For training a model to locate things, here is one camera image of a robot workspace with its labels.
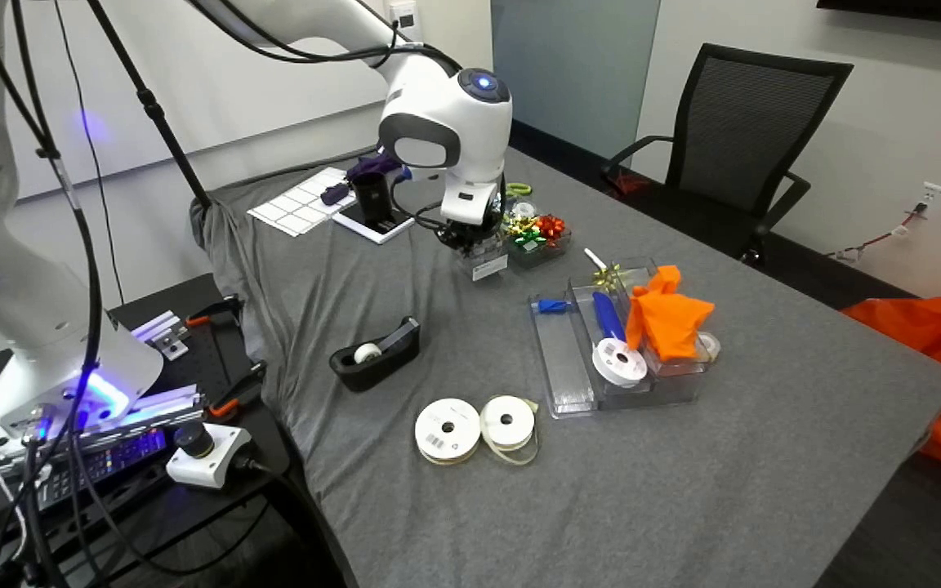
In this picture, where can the purple folded umbrella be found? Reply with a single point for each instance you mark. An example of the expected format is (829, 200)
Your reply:
(373, 168)

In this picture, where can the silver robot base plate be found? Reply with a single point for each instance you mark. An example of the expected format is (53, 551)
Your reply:
(131, 419)

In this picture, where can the grey tablecloth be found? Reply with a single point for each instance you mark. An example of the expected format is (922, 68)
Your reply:
(711, 480)

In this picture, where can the orange plastic bag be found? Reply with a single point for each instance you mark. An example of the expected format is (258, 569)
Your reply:
(938, 360)

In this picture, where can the white laminated sheet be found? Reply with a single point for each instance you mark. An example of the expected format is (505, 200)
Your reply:
(296, 205)

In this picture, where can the white ribbon spool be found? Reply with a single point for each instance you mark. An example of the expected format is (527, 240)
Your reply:
(447, 434)
(507, 426)

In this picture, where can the yellow gift bow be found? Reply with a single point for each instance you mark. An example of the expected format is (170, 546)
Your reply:
(604, 278)

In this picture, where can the white round tape spool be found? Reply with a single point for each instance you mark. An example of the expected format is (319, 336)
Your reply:
(617, 365)

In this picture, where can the clear plastic container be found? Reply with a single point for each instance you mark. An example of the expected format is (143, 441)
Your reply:
(669, 376)

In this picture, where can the white emergency stop button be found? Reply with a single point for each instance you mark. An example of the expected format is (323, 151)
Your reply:
(203, 455)

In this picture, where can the silver metal bracket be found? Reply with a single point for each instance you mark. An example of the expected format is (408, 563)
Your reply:
(160, 333)

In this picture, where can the colourful toy rings cluster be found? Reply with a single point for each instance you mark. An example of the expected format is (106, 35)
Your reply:
(530, 260)

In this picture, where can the black wall television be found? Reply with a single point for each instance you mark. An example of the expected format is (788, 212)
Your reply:
(906, 9)

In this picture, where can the black mesh office chair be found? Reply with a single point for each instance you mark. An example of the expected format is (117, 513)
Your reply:
(743, 118)

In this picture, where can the red gift bow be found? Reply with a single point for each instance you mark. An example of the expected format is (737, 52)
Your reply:
(551, 226)

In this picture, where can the green gift bow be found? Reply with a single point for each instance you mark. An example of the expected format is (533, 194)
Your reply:
(520, 235)

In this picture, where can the orange plastic object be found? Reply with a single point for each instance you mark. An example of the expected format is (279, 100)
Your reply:
(668, 322)

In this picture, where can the black tripod pole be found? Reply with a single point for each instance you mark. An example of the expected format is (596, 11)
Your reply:
(149, 102)

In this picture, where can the clear narrow box blue cap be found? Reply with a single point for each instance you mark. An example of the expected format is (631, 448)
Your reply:
(565, 371)

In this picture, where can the orange black clamp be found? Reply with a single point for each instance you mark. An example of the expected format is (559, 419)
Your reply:
(231, 392)
(212, 315)

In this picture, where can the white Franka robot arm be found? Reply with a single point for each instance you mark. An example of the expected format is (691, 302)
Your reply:
(438, 108)

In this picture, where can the purple umbrella sleeve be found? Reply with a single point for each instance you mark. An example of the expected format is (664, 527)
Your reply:
(333, 194)

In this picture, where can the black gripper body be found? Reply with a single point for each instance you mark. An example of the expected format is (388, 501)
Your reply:
(457, 235)

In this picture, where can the black robot cart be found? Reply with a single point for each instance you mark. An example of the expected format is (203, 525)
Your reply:
(121, 512)

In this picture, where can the black rectangular case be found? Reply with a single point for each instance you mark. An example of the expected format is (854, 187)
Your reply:
(388, 365)

